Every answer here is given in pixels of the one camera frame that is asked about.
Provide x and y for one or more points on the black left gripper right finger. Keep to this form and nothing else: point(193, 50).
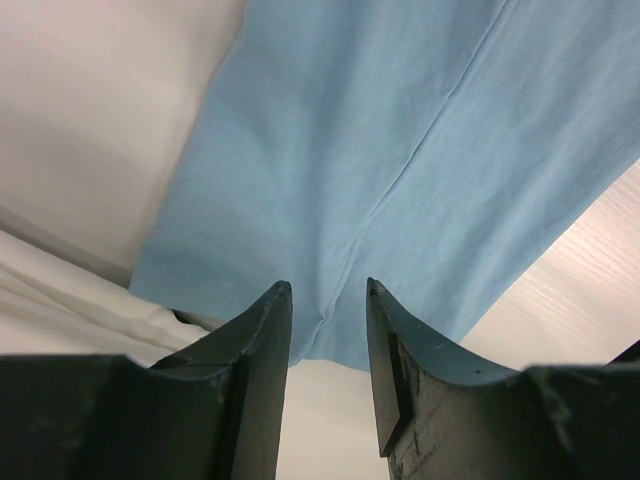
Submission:
point(444, 412)

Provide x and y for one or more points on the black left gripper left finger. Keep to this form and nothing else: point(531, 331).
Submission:
point(212, 410)

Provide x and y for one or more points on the light blue t shirt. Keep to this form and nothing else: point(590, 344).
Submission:
point(438, 146)

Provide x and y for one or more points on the white folded printed t shirt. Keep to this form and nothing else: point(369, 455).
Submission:
point(50, 306)

